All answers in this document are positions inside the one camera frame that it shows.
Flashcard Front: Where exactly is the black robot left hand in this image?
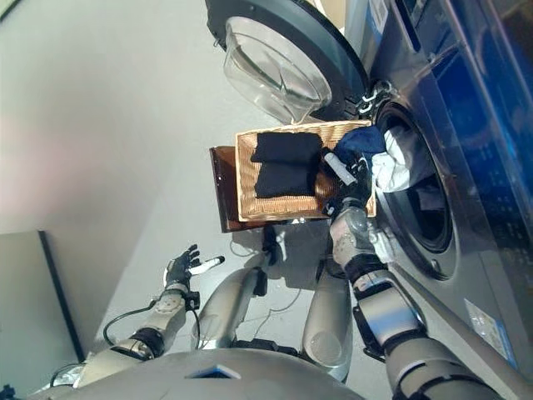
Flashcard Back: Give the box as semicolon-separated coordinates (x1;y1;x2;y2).
164;243;227;290

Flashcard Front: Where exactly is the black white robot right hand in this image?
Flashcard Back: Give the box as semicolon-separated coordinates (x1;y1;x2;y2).
321;151;374;218

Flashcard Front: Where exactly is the white garment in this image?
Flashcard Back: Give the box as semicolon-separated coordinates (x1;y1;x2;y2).
371;123;437;194

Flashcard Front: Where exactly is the navy blue garment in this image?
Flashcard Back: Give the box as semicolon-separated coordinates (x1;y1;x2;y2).
332;126;387;163

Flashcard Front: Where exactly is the grey front-load washing machine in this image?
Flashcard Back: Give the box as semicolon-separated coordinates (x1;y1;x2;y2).
345;0;533;400

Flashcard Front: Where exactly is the round glass washing machine door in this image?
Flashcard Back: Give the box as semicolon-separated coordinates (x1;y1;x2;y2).
203;0;371;125

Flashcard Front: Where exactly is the silver robot left leg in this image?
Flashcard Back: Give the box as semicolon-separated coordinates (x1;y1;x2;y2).
191;224;289;352

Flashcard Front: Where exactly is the silver robot leg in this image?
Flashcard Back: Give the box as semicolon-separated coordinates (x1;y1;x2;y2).
191;224;289;352
301;257;356;383

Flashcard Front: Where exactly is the black folded garment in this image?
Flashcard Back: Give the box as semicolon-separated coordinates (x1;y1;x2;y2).
249;132;331;200

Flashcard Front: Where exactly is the wicker laundry basket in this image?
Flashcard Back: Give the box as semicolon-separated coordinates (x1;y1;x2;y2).
235;119;379;223

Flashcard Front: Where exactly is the brown glossy stool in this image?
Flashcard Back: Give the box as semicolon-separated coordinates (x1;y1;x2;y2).
208;145;268;235

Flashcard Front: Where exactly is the grey robot torso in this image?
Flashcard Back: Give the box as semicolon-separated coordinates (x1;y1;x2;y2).
72;347;368;400

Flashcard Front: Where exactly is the dark baseboard strip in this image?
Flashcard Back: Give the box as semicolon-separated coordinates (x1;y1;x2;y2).
37;230;87;364
0;0;22;22

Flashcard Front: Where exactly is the silver robot right leg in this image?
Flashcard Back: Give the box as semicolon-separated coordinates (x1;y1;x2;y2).
301;257;356;383

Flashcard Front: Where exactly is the blue white QR sticker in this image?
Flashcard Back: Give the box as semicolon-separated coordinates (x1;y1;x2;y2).
365;0;391;41

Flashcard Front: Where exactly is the energy label sticker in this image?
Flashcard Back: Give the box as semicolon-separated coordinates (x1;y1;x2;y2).
463;297;501;340

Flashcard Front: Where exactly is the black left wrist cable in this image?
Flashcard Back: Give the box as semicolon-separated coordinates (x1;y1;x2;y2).
102;306;158;348

